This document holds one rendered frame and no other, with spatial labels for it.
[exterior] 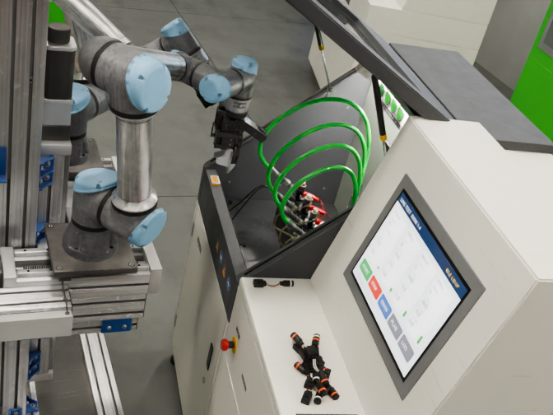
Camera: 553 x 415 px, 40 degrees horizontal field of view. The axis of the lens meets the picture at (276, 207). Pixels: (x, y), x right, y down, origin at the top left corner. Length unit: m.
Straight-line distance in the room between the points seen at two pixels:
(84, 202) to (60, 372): 1.07
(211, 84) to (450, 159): 0.64
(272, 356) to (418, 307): 0.42
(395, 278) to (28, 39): 1.08
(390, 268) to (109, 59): 0.85
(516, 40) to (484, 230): 5.97
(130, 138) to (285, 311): 0.70
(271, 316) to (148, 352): 1.31
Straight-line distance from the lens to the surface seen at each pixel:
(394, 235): 1.96
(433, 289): 1.79
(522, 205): 1.82
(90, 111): 2.48
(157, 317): 3.53
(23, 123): 2.07
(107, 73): 1.72
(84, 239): 2.08
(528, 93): 5.40
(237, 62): 2.10
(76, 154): 2.50
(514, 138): 2.30
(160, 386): 3.22
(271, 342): 2.04
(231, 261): 2.34
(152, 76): 1.69
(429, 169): 1.93
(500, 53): 7.76
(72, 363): 2.99
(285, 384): 1.94
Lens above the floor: 2.32
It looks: 31 degrees down
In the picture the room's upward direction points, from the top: 14 degrees clockwise
